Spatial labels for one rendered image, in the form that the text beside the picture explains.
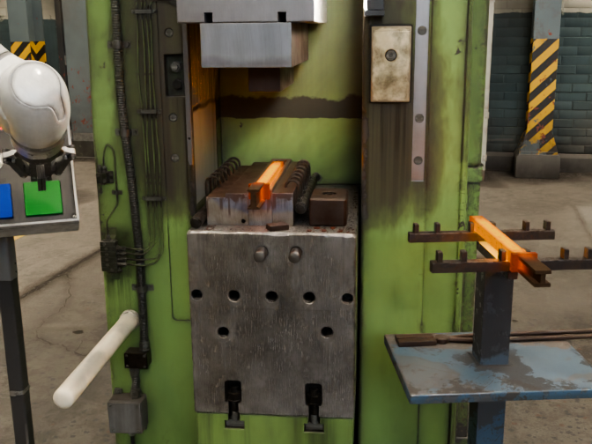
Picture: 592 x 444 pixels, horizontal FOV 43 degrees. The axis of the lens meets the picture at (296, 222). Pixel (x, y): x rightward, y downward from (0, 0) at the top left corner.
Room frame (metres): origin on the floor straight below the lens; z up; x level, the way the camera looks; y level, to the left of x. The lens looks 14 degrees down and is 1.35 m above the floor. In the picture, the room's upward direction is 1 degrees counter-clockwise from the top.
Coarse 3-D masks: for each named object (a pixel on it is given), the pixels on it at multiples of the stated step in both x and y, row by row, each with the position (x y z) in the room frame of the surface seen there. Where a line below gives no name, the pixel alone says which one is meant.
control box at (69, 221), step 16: (0, 144) 1.61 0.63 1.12; (64, 144) 1.65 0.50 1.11; (0, 160) 1.59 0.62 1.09; (0, 176) 1.57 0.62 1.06; (16, 176) 1.58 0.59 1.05; (64, 176) 1.61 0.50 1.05; (16, 192) 1.57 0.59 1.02; (64, 192) 1.59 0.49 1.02; (16, 208) 1.55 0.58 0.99; (64, 208) 1.58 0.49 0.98; (0, 224) 1.52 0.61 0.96; (16, 224) 1.53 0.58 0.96; (32, 224) 1.54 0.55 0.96; (48, 224) 1.56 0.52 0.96; (64, 224) 1.57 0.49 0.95
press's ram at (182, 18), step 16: (176, 0) 1.70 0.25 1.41; (192, 0) 1.70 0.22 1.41; (208, 0) 1.69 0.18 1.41; (224, 0) 1.69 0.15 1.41; (240, 0) 1.69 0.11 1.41; (256, 0) 1.68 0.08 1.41; (272, 0) 1.68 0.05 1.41; (288, 0) 1.68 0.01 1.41; (304, 0) 1.67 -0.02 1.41; (320, 0) 1.84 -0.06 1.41; (192, 16) 1.70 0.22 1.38; (208, 16) 1.74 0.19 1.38; (224, 16) 1.69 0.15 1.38; (240, 16) 1.69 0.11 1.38; (256, 16) 1.68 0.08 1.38; (272, 16) 1.68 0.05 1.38; (288, 16) 1.68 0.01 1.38; (304, 16) 1.67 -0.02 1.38; (320, 16) 1.84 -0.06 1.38
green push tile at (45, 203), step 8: (24, 184) 1.57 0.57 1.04; (32, 184) 1.58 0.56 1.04; (48, 184) 1.59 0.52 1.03; (56, 184) 1.59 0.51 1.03; (24, 192) 1.56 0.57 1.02; (32, 192) 1.57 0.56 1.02; (40, 192) 1.57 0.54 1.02; (48, 192) 1.58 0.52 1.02; (56, 192) 1.58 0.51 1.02; (32, 200) 1.56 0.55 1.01; (40, 200) 1.56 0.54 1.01; (48, 200) 1.57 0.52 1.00; (56, 200) 1.57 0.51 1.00; (32, 208) 1.55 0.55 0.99; (40, 208) 1.55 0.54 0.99; (48, 208) 1.56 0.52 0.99; (56, 208) 1.56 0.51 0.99; (32, 216) 1.55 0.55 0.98
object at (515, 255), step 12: (480, 216) 1.62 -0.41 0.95; (480, 228) 1.54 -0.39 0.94; (492, 228) 1.52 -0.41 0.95; (492, 240) 1.46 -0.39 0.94; (504, 240) 1.42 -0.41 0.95; (516, 252) 1.34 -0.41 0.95; (528, 252) 1.32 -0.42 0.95; (516, 264) 1.31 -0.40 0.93; (528, 264) 1.26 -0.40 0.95; (540, 264) 1.25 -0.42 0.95; (528, 276) 1.26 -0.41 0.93; (540, 276) 1.22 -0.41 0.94
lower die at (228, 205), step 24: (240, 168) 2.06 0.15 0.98; (264, 168) 1.95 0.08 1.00; (288, 168) 1.99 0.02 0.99; (216, 192) 1.75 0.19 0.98; (240, 192) 1.70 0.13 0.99; (288, 192) 1.68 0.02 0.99; (216, 216) 1.69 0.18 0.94; (240, 216) 1.69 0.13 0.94; (264, 216) 1.68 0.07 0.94; (288, 216) 1.68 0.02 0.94
